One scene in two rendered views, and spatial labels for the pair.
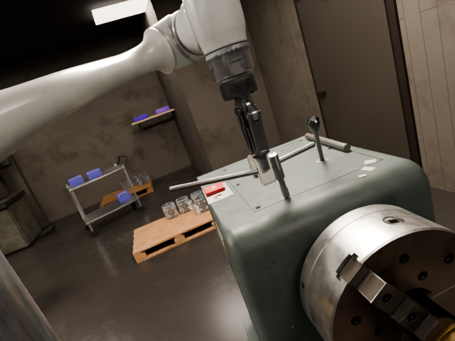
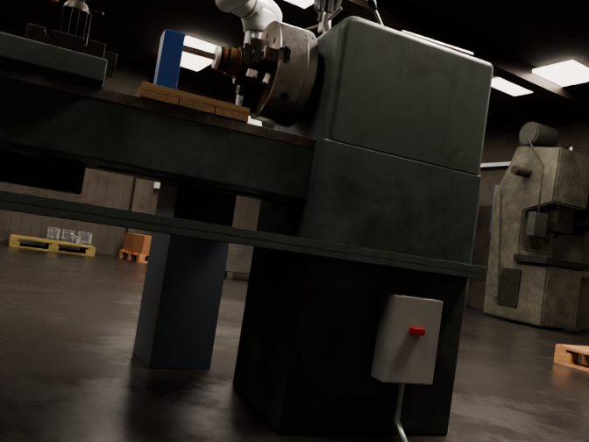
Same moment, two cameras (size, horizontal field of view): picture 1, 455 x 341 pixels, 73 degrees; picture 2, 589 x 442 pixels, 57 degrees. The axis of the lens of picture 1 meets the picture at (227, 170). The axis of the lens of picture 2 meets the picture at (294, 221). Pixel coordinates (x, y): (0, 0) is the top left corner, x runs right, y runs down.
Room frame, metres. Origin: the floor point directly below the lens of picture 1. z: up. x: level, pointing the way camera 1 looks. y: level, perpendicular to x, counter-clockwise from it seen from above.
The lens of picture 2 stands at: (0.12, -1.92, 0.53)
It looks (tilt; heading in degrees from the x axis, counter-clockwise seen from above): 3 degrees up; 74
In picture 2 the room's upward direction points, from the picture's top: 9 degrees clockwise
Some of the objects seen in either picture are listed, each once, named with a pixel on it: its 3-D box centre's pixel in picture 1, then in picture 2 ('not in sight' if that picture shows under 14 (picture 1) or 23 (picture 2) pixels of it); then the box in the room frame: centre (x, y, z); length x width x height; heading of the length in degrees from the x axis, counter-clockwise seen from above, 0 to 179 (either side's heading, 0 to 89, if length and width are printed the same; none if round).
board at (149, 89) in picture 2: not in sight; (184, 113); (0.20, -0.25, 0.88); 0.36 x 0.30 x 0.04; 97
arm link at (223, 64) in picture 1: (231, 64); not in sight; (0.65, -0.08, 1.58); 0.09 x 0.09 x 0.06
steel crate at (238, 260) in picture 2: not in sight; (244, 255); (1.64, 5.65, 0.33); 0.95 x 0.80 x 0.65; 15
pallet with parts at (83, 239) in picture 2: not in sight; (53, 238); (-0.98, 6.52, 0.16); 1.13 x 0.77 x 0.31; 14
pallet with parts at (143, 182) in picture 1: (126, 189); not in sight; (6.11, 2.10, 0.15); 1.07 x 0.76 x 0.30; 104
